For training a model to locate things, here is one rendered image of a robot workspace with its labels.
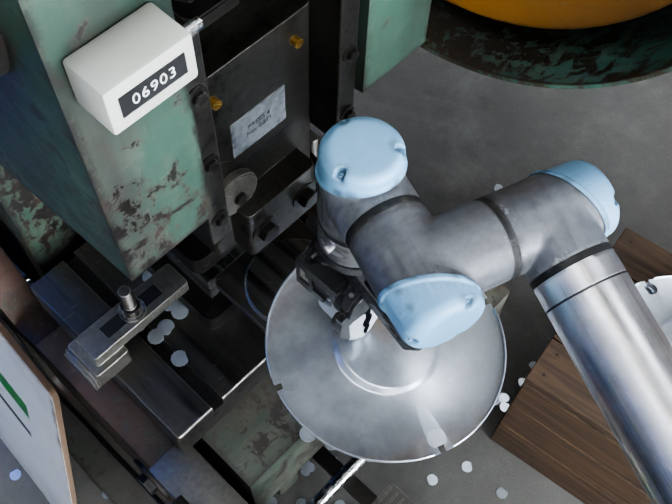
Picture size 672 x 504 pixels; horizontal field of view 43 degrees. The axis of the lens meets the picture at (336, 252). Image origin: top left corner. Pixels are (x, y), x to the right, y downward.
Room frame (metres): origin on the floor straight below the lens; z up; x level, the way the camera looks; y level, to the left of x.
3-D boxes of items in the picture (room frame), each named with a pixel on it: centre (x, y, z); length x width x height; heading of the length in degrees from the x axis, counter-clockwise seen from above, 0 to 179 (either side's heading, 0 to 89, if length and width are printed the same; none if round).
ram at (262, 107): (0.54, 0.11, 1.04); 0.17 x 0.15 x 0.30; 49
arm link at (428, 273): (0.34, -0.08, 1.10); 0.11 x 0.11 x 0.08; 29
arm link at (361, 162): (0.42, -0.02, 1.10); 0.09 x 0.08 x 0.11; 29
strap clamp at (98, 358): (0.44, 0.26, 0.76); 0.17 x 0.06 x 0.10; 139
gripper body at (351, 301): (0.43, -0.01, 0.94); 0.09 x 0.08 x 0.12; 49
